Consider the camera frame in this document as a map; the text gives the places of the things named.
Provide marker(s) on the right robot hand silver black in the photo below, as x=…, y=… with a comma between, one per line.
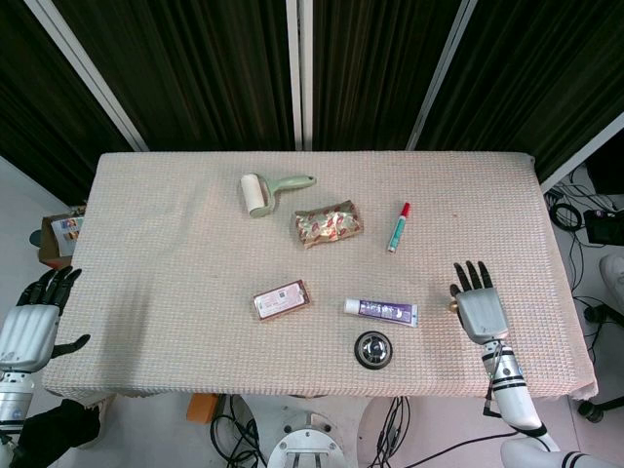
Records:
x=482, y=312

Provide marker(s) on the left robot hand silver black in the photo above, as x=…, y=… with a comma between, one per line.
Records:
x=29, y=331

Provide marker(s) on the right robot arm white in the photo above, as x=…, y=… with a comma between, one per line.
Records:
x=517, y=404

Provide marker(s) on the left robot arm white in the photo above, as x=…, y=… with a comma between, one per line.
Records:
x=14, y=400

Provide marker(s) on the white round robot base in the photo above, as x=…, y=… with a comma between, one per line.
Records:
x=307, y=441

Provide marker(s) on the brown cardboard box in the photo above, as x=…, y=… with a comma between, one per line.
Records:
x=58, y=239

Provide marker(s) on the purple white toothpaste tube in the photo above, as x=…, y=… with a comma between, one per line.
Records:
x=385, y=311

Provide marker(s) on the black cloth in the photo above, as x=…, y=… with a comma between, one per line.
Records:
x=58, y=429

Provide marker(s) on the round black metal object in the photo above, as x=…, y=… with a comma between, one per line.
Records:
x=373, y=347

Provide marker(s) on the red green marker pen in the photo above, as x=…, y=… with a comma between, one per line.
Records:
x=398, y=229

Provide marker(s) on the white shoe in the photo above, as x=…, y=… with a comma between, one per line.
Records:
x=613, y=273

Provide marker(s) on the black electronic device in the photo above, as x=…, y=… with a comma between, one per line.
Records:
x=603, y=226

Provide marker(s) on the beige waffle tablecloth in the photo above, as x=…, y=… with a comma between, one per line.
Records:
x=195, y=341

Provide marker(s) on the gold foil snack packet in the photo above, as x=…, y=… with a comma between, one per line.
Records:
x=329, y=224

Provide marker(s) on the orange box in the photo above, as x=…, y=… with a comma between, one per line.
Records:
x=202, y=408

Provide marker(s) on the dark pleated curtain panel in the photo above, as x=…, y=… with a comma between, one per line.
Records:
x=195, y=73
x=370, y=73
x=44, y=112
x=531, y=88

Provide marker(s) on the green lint roller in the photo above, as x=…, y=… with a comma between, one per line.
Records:
x=258, y=197

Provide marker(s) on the white frame post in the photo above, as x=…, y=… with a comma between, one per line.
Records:
x=585, y=151
x=441, y=73
x=88, y=78
x=293, y=73

